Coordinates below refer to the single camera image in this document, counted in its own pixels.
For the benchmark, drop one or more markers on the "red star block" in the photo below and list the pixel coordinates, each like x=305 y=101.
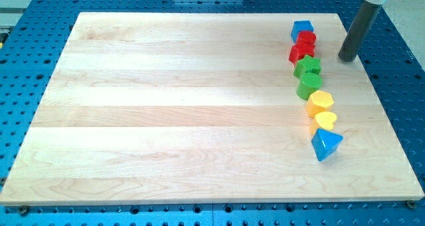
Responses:
x=299 y=50

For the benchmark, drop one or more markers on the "green star block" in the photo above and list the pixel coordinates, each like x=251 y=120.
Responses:
x=305 y=65

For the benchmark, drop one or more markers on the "light wooden board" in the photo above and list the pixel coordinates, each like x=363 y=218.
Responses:
x=156 y=108

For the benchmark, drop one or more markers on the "green cylinder block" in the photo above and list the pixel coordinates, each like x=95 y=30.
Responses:
x=308 y=84

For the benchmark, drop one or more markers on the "yellow hexagon block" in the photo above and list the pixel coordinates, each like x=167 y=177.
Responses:
x=319 y=101

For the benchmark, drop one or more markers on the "yellow heart block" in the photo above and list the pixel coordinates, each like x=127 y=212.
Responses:
x=324 y=121

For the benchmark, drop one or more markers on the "red cylinder block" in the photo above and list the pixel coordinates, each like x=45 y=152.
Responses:
x=306 y=38

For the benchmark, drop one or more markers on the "blue triangle block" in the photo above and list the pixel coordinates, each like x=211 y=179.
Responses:
x=325 y=143

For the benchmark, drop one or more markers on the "blue cube block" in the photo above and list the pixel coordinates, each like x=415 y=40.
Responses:
x=298 y=26

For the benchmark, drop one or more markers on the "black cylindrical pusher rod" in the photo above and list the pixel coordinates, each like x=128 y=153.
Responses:
x=358 y=30

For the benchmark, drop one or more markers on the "left board corner screw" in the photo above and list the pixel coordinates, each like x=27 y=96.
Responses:
x=23 y=210

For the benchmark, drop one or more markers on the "board corner screw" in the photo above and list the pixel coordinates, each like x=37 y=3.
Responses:
x=410 y=204
x=23 y=210

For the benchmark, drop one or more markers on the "right board corner screw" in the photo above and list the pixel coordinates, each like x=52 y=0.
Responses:
x=410 y=204

